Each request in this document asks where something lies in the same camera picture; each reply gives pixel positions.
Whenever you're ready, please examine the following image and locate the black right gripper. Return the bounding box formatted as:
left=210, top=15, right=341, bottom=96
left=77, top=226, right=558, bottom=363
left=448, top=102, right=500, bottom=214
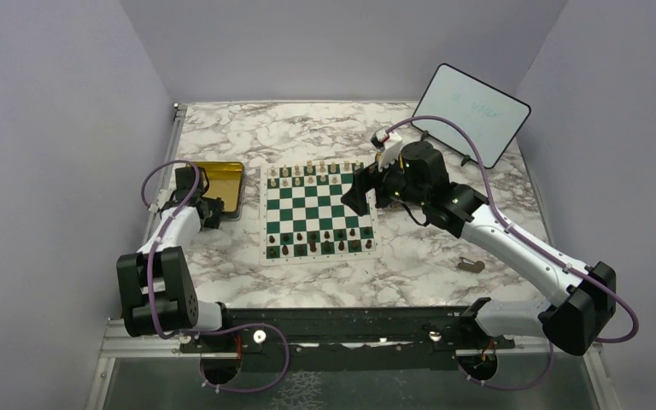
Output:
left=341, top=147, right=428, bottom=217

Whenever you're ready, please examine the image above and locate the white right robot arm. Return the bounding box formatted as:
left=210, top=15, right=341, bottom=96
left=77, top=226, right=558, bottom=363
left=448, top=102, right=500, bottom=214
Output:
left=341, top=142, right=617, bottom=355

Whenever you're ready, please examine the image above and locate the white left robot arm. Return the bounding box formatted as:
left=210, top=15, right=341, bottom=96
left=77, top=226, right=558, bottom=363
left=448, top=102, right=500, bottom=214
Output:
left=116, top=160, right=235, bottom=351

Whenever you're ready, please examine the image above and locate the green white chess board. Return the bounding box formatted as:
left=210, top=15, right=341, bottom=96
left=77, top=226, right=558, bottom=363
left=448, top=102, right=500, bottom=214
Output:
left=259, top=160, right=383, bottom=267

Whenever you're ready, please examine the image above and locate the small whiteboard on stand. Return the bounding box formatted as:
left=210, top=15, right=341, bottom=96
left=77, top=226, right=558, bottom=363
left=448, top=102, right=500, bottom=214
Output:
left=412, top=63, right=531, bottom=168

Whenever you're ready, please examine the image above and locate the small brass padlock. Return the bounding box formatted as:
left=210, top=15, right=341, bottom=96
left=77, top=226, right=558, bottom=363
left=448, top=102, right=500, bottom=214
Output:
left=457, top=257, right=485, bottom=273

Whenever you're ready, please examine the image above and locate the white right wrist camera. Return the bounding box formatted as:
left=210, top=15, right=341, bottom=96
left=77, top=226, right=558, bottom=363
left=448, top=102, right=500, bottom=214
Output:
left=371, top=129, right=403, bottom=171

